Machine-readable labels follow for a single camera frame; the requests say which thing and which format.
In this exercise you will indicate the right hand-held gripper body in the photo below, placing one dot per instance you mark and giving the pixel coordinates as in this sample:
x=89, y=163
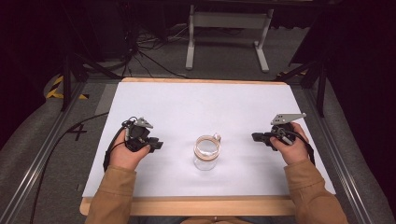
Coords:
x=281, y=128

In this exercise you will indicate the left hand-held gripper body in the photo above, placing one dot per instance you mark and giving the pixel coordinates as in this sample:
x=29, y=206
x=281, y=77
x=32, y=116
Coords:
x=138, y=133

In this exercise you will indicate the person's right hand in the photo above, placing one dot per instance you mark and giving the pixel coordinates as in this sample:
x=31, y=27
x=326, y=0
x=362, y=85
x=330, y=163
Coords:
x=292, y=152

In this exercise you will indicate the person's left hand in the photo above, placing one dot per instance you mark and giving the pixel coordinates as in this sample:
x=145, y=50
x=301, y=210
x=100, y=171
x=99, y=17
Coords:
x=124, y=155

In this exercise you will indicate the clear glass jar wooden rim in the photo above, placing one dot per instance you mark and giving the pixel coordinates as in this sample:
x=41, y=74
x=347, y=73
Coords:
x=207, y=152

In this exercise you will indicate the white table mat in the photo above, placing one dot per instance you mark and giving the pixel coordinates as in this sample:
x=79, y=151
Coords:
x=199, y=105

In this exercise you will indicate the black metal stand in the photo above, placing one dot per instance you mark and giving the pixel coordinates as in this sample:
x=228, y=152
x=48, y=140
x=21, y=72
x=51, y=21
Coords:
x=314, y=74
x=70, y=74

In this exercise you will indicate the yellow black striped tape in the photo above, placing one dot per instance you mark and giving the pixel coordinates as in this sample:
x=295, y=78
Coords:
x=56, y=90

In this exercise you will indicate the aluminium rail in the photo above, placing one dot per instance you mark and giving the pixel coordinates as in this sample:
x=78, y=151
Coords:
x=339, y=158
x=34, y=165

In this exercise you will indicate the white metal table frame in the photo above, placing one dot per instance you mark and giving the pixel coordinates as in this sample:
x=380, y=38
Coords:
x=229, y=20

